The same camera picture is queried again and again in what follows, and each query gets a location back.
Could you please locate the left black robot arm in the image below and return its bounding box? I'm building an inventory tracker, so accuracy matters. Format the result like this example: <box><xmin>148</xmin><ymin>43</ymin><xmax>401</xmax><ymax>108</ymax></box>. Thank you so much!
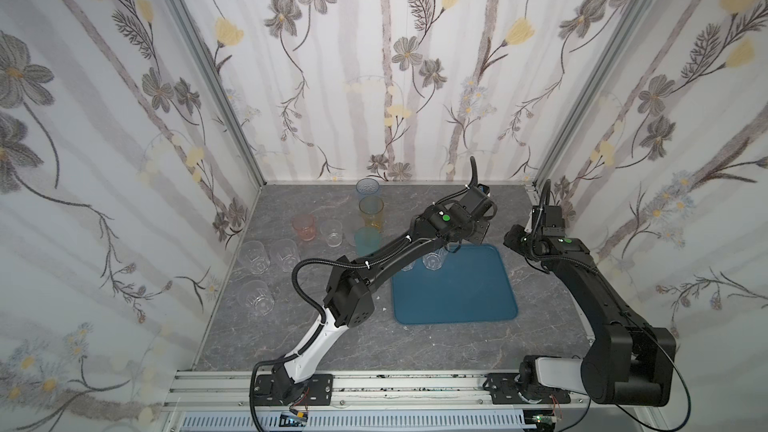
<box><xmin>252</xmin><ymin>157</ymin><xmax>497</xmax><ymax>404</ymax></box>

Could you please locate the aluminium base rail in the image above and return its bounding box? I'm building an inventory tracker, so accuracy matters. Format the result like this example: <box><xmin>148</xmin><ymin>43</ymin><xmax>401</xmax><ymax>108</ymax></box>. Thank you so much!
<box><xmin>158</xmin><ymin>368</ymin><xmax>667</xmax><ymax>432</ymax></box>

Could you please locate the teal plastic tray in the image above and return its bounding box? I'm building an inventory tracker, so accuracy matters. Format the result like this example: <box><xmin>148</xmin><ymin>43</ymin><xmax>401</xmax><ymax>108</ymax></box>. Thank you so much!
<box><xmin>392</xmin><ymin>245</ymin><xmax>518</xmax><ymax>325</ymax></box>

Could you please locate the white perforated cable duct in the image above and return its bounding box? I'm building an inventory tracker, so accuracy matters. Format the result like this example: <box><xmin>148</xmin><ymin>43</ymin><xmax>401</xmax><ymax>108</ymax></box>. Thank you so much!
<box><xmin>179</xmin><ymin>410</ymin><xmax>536</xmax><ymax>431</ymax></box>

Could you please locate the blue tall plastic cup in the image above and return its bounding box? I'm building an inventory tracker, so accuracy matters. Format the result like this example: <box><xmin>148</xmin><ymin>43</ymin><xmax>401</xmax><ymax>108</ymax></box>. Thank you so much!
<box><xmin>355</xmin><ymin>177</ymin><xmax>381</xmax><ymax>200</ymax></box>

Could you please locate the left black corrugated cable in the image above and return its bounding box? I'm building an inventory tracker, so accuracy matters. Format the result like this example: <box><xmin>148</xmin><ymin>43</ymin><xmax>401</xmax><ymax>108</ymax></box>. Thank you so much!
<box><xmin>248</xmin><ymin>254</ymin><xmax>361</xmax><ymax>432</ymax></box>

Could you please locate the green tall plastic cup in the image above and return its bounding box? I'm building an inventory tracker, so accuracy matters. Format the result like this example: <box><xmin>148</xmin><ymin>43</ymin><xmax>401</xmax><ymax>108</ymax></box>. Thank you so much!
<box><xmin>354</xmin><ymin>227</ymin><xmax>382</xmax><ymax>257</ymax></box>

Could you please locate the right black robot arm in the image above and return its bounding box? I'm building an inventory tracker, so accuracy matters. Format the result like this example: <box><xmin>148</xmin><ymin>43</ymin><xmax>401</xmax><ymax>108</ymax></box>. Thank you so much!
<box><xmin>504</xmin><ymin>182</ymin><xmax>676</xmax><ymax>407</ymax></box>

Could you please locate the yellow tall plastic cup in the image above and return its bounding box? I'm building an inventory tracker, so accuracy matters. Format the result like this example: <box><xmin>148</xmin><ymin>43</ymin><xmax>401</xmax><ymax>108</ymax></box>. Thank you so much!
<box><xmin>358</xmin><ymin>195</ymin><xmax>384</xmax><ymax>231</ymax></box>

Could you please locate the pink small plastic cup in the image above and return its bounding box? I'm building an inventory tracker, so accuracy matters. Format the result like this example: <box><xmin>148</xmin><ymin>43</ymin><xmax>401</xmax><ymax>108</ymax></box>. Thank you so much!
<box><xmin>291</xmin><ymin>214</ymin><xmax>317</xmax><ymax>242</ymax></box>

